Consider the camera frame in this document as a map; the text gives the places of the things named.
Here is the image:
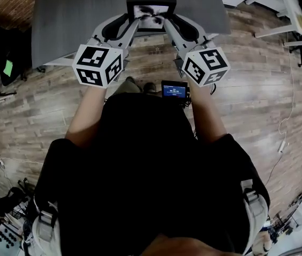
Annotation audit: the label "person's right shoe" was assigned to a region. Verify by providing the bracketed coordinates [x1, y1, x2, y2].
[143, 82, 157, 94]

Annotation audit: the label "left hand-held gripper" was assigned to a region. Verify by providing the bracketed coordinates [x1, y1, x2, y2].
[71, 13, 141, 90]

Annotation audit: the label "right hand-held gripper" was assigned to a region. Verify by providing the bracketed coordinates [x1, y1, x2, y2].
[163, 13, 232, 87]

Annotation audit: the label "dark grey round table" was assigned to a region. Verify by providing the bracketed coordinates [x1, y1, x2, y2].
[31, 0, 232, 69]

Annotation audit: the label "person's left forearm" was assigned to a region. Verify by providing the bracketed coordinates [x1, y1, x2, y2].
[65, 85, 109, 149]

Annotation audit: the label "person's black shirt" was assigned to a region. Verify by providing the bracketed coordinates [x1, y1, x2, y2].
[32, 92, 272, 256]

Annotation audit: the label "green sticky note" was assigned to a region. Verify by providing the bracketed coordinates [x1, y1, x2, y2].
[3, 59, 14, 77]

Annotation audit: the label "person's right forearm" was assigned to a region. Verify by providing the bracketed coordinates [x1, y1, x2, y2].
[187, 78, 227, 145]

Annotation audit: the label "grey shoulder strap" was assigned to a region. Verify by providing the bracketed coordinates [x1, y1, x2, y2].
[31, 201, 61, 256]
[240, 179, 271, 256]

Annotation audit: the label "person's olive trousers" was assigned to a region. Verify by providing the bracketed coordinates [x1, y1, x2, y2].
[112, 80, 144, 96]

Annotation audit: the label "small black screen device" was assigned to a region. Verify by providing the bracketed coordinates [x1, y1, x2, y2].
[161, 80, 192, 101]

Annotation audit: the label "grey right shoulder strap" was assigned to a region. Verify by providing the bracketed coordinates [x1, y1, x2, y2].
[240, 179, 271, 256]

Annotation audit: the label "black framed picture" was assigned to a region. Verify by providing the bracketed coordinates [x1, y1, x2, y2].
[126, 0, 178, 34]

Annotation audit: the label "grey left shoulder strap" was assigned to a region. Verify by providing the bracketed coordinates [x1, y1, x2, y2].
[31, 201, 61, 256]

